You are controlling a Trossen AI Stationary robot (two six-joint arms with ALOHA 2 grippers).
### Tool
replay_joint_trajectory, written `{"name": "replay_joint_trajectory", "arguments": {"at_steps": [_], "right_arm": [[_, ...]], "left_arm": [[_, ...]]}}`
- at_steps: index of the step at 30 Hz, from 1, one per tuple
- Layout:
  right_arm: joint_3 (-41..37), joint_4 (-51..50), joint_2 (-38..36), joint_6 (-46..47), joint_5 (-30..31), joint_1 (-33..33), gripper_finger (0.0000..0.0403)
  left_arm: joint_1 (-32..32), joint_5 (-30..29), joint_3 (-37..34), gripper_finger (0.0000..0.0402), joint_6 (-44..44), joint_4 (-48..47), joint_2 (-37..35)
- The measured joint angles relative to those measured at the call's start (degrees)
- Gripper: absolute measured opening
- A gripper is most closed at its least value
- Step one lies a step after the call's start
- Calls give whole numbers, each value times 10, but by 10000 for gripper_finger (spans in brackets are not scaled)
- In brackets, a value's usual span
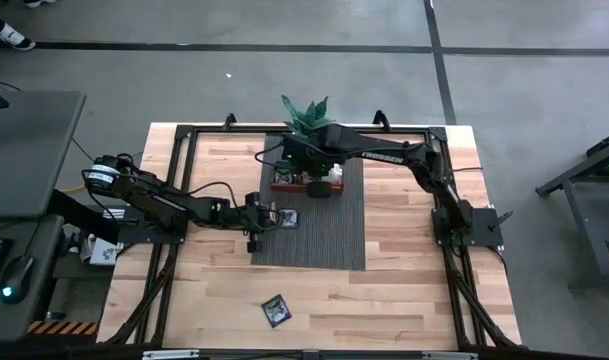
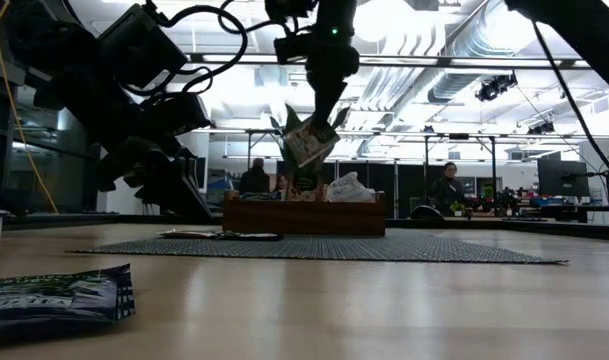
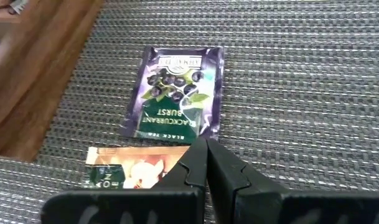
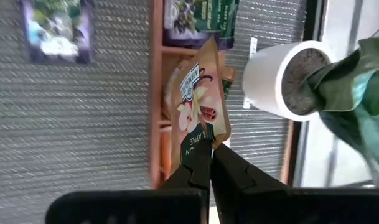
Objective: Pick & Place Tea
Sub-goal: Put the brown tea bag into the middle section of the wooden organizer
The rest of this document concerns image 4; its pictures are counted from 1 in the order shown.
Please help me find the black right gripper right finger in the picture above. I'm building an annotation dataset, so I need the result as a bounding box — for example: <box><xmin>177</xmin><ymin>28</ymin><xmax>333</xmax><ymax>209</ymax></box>
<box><xmin>210</xmin><ymin>141</ymin><xmax>379</xmax><ymax>224</ymax></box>

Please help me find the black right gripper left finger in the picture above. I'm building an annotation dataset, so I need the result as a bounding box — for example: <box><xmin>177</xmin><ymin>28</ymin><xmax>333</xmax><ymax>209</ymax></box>
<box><xmin>45</xmin><ymin>138</ymin><xmax>213</xmax><ymax>224</ymax></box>

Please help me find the orange and white tea sachet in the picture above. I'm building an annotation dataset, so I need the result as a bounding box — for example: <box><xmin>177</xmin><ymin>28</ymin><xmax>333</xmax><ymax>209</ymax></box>
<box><xmin>159</xmin><ymin>129</ymin><xmax>173</xmax><ymax>180</ymax></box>

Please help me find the beige cinnamon apple tea sachet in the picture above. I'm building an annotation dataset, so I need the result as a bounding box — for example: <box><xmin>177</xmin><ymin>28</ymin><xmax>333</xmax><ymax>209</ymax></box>
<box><xmin>169</xmin><ymin>35</ymin><xmax>232</xmax><ymax>175</ymax></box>
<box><xmin>218</xmin><ymin>51</ymin><xmax>238</xmax><ymax>100</ymax></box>

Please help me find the brown wooden compartment tray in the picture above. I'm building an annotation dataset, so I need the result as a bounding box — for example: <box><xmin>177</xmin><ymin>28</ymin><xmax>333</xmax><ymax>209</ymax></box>
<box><xmin>147</xmin><ymin>0</ymin><xmax>296</xmax><ymax>189</ymax></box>

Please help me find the snake plant in white pot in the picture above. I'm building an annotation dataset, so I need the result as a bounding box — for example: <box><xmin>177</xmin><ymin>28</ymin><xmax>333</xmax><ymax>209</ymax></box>
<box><xmin>241</xmin><ymin>21</ymin><xmax>379</xmax><ymax>184</ymax></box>

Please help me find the grey woven placemat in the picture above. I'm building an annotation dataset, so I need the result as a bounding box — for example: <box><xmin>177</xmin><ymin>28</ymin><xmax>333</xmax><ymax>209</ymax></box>
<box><xmin>0</xmin><ymin>0</ymin><xmax>308</xmax><ymax>224</ymax></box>

